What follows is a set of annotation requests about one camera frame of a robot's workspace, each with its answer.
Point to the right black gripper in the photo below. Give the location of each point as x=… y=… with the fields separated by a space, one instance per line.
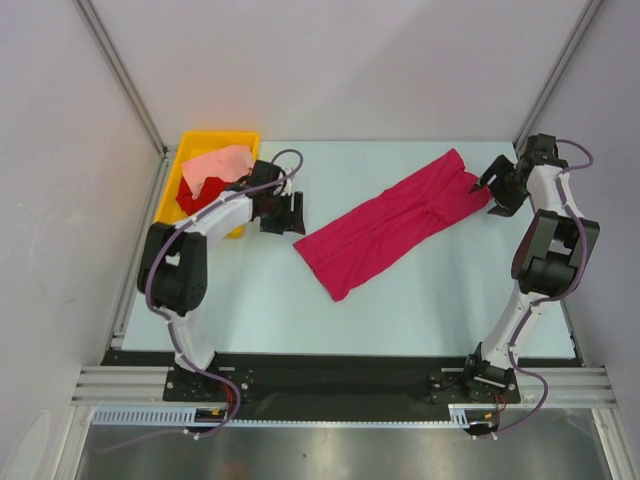
x=506 y=205

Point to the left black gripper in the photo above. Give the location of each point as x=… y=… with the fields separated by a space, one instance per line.
x=291 y=221

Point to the magenta t shirt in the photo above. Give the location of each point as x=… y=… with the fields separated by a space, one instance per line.
x=363 y=243

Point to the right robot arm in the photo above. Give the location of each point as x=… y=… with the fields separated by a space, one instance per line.
x=547 y=266

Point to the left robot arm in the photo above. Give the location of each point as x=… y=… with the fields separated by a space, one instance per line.
x=173 y=273

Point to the light pink t shirt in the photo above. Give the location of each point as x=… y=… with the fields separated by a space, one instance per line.
x=229 y=164

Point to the red t shirt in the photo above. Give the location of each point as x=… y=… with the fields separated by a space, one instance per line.
x=191 y=203

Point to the yellow plastic bin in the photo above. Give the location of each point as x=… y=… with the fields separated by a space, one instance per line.
x=192 y=145

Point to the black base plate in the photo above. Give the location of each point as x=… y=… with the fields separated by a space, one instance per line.
x=270 y=383

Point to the right aluminium frame post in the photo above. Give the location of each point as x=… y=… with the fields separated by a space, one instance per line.
x=570 y=49

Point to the aluminium frame post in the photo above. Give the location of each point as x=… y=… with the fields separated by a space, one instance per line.
x=570 y=49
x=113 y=59

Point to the white slotted cable duct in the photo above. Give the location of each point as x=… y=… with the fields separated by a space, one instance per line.
x=203 y=418

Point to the left aluminium frame post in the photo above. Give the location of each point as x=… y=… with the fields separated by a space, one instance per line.
x=113 y=59

